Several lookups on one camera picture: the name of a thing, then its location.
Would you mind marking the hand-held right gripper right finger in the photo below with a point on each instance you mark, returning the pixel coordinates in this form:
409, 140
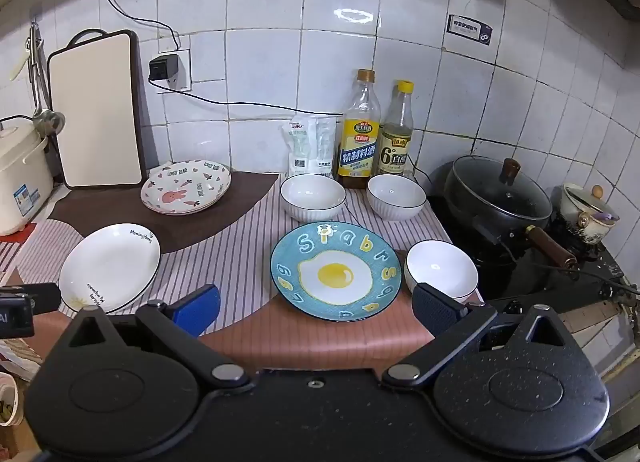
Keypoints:
434, 309

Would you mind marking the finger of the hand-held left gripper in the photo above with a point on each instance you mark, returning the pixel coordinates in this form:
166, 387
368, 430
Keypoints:
20, 312

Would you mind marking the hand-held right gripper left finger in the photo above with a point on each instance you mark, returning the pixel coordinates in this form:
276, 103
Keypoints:
200, 309

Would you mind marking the white ribbed bowl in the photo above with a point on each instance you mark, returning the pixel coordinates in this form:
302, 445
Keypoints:
312, 194
440, 267
396, 194

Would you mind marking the white plate with black rim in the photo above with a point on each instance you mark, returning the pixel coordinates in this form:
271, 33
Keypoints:
110, 267

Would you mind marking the blue fried egg plate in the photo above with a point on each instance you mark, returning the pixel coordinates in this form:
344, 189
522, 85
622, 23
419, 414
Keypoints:
335, 272

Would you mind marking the bunny pattern plate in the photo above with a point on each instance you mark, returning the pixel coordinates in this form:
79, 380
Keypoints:
185, 187

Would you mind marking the paper cup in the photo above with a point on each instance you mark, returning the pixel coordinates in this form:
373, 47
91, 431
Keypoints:
7, 399

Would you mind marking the black gas stove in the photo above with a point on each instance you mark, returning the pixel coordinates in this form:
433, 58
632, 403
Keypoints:
525, 282

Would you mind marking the glass wok lid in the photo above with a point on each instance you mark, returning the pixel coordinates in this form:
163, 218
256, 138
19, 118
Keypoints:
500, 192

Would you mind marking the white rice cooker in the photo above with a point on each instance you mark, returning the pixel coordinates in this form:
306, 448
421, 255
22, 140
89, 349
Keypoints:
22, 177

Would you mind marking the white vinegar bottle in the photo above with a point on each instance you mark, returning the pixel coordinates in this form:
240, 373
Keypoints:
395, 142

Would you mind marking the small enamel pot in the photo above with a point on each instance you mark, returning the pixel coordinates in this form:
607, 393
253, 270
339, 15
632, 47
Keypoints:
587, 214

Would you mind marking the cooking wine bottle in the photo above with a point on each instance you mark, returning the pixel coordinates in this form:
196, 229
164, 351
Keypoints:
359, 142

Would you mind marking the metal ladle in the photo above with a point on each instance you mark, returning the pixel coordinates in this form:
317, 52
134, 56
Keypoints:
48, 121

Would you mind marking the white salt bag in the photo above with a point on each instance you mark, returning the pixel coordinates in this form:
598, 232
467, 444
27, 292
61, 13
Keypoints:
310, 147

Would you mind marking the cream cutting board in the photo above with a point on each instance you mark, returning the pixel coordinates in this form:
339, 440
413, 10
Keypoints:
95, 112

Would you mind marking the black power adapter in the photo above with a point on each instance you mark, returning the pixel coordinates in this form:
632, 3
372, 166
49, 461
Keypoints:
161, 68

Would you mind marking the white wall socket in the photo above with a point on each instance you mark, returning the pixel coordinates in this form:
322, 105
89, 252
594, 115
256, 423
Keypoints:
182, 70

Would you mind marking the wall sticker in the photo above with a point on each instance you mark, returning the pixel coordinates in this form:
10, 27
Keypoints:
470, 30

